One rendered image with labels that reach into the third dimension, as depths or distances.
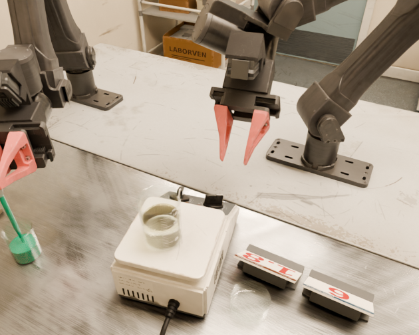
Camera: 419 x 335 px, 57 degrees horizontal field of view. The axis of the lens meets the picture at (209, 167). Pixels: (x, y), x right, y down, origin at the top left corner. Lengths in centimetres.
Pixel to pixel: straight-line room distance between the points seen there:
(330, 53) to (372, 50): 277
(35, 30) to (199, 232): 43
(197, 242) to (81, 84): 60
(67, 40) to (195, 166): 39
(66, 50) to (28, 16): 22
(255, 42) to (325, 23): 289
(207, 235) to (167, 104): 52
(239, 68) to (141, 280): 29
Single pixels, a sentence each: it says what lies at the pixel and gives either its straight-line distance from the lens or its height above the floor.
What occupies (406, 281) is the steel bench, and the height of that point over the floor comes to 90.
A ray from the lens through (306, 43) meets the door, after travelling 348.
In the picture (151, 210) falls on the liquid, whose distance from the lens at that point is 50.
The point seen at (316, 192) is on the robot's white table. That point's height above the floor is 90.
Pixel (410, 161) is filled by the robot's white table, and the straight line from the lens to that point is 87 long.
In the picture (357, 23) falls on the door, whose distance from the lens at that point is 335.
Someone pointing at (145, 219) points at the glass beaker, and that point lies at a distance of 47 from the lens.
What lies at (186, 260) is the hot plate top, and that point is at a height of 99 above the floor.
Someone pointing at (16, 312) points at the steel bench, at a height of 90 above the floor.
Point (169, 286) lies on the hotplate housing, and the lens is 51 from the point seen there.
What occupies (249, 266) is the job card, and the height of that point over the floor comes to 92.
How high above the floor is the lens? 138
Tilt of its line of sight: 39 degrees down
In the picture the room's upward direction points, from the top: straight up
